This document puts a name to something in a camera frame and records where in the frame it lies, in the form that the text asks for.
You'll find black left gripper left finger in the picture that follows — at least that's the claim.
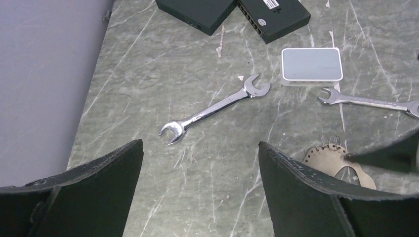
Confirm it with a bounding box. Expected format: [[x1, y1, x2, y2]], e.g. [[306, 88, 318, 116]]
[[0, 139, 144, 237]]

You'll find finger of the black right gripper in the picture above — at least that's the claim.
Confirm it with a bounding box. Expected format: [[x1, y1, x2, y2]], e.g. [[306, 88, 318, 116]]
[[344, 130, 419, 173]]

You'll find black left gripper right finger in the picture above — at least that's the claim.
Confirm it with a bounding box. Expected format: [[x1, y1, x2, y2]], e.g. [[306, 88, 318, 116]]
[[258, 141, 419, 237]]

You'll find small silver wrench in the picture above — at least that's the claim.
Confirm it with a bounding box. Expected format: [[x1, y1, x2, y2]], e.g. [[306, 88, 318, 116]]
[[318, 88, 419, 119]]

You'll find large silver wrench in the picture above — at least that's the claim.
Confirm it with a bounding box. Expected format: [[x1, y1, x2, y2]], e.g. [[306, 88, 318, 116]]
[[159, 74, 271, 145]]

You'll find black box with label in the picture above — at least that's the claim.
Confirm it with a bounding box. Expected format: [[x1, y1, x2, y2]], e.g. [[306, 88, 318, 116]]
[[237, 0, 311, 44]]

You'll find black flat box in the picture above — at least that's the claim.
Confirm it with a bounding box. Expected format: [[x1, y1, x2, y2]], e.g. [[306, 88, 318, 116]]
[[156, 0, 237, 36]]

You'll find white network switch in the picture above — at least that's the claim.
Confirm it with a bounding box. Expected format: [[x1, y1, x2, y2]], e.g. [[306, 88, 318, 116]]
[[280, 47, 343, 87]]

